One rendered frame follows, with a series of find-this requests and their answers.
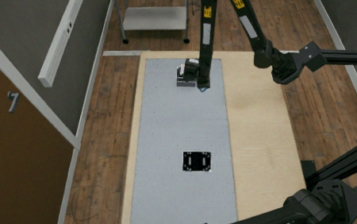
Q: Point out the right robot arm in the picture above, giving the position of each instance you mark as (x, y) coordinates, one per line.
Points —
(283, 65)

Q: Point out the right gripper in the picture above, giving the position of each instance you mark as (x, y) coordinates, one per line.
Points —
(206, 84)

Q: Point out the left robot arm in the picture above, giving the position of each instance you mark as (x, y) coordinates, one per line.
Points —
(304, 208)

